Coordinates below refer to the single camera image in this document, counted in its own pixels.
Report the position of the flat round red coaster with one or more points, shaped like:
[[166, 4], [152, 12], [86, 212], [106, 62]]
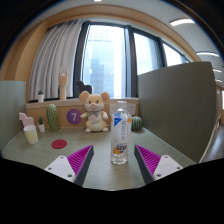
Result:
[[59, 144]]

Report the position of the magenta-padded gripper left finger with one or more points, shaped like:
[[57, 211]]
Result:
[[61, 166]]

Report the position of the small plant in white pot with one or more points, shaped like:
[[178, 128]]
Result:
[[41, 127], [40, 97]]

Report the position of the pink horse figurine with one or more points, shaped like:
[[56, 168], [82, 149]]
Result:
[[25, 119]]

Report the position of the round green ceramic cactus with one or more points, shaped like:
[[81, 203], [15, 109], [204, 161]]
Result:
[[137, 123]]

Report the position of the ceiling lights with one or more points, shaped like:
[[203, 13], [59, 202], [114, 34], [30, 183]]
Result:
[[181, 22]]

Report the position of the beige mouse plush toy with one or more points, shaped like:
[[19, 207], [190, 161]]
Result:
[[95, 113]]

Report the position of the clear plastic drink bottle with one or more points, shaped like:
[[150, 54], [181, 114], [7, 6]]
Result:
[[120, 133]]

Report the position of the wooden hand model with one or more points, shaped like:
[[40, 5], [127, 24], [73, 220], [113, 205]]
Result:
[[63, 86]]

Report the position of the white pleated curtain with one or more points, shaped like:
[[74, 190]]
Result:
[[55, 60]]

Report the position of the white wall power outlet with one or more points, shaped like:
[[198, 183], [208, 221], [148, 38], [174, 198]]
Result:
[[112, 109], [132, 109]]

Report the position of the pale yellow paper cup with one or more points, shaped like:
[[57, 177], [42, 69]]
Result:
[[31, 135]]

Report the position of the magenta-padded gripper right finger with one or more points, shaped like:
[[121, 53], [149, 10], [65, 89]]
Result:
[[165, 165]]

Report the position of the tall green ceramic cactus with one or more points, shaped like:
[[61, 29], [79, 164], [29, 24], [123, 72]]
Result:
[[52, 117]]

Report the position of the large grey-green desk partition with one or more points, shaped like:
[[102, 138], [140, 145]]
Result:
[[176, 110]]

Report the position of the dark-framed window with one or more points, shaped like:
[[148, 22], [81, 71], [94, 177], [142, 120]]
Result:
[[105, 60]]

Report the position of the round purple number sign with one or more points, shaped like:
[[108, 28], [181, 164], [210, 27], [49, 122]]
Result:
[[73, 116]]

